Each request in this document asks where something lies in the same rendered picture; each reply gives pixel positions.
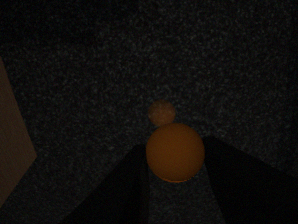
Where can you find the brown ball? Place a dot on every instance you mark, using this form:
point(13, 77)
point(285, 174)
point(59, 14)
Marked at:
point(175, 152)

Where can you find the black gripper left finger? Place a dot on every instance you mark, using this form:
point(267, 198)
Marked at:
point(121, 198)

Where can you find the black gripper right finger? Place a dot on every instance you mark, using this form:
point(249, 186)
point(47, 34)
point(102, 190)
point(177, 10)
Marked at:
point(249, 191)

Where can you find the translucent orange ball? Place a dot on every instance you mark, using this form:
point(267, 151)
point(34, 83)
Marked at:
point(161, 112)

